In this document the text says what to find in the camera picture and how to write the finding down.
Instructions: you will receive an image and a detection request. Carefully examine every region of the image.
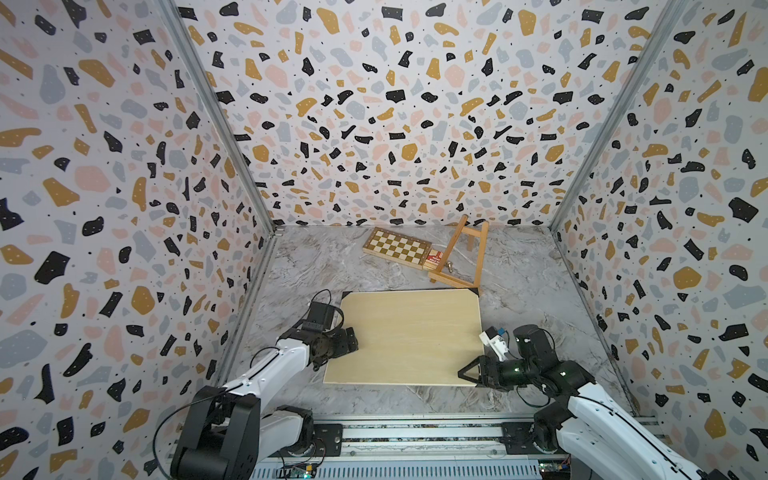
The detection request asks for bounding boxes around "light wooden board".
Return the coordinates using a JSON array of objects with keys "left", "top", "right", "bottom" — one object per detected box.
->
[{"left": 324, "top": 289, "right": 484, "bottom": 387}]

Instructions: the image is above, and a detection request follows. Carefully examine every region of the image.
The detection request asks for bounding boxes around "small wooden easel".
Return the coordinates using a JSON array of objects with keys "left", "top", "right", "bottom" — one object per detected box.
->
[{"left": 427, "top": 214, "right": 490, "bottom": 290}]

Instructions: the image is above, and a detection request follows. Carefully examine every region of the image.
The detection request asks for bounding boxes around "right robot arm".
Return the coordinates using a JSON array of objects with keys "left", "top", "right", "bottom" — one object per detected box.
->
[{"left": 457, "top": 324, "right": 727, "bottom": 479}]

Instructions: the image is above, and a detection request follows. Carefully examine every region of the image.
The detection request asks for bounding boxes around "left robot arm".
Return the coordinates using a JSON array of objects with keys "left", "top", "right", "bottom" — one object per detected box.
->
[{"left": 160, "top": 298, "right": 359, "bottom": 479}]

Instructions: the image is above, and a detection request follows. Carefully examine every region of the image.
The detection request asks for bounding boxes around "red yellow small box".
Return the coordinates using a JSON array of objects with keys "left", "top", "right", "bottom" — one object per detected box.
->
[{"left": 422, "top": 249, "right": 443, "bottom": 271}]

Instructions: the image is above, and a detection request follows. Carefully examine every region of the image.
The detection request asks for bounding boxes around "wooden chessboard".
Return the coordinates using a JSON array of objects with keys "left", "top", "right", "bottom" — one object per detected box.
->
[{"left": 362, "top": 227, "right": 432, "bottom": 270}]

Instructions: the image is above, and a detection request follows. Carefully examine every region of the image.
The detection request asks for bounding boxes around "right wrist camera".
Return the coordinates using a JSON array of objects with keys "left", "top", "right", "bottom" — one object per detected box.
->
[{"left": 479, "top": 327, "right": 511, "bottom": 362}]

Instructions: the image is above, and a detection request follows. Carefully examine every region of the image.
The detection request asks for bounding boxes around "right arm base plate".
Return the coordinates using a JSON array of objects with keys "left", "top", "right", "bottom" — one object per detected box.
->
[{"left": 498, "top": 419, "right": 593, "bottom": 455}]

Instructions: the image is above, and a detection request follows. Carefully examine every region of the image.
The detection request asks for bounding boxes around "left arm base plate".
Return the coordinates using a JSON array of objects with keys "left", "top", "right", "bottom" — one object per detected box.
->
[{"left": 269, "top": 423, "right": 344, "bottom": 461}]

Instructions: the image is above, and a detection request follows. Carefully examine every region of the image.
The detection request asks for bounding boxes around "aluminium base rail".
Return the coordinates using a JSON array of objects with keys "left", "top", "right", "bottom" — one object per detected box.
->
[{"left": 248, "top": 414, "right": 601, "bottom": 479}]

